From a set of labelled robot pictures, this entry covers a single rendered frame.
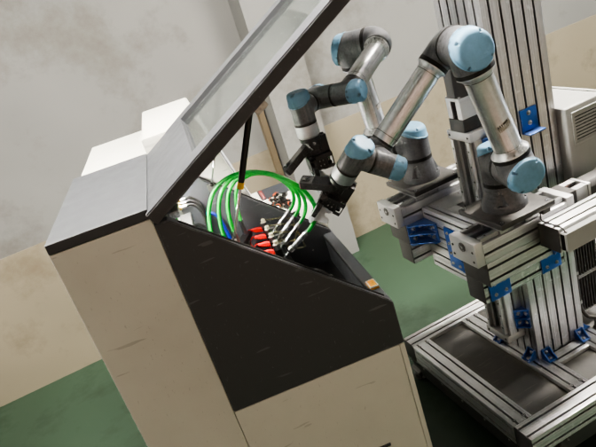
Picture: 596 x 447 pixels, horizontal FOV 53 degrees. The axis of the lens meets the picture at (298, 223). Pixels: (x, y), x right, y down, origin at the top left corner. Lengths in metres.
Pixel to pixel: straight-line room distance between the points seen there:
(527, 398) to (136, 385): 1.50
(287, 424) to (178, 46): 2.60
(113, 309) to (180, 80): 2.42
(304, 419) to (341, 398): 0.14
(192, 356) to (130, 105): 2.35
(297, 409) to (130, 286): 0.67
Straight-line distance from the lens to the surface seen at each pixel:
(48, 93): 3.88
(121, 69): 3.89
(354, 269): 2.14
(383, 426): 2.15
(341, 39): 2.35
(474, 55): 1.76
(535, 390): 2.63
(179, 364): 1.84
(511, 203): 2.08
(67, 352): 4.30
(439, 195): 2.52
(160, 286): 1.72
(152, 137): 2.31
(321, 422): 2.06
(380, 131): 1.88
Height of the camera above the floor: 1.95
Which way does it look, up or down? 22 degrees down
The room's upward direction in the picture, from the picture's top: 18 degrees counter-clockwise
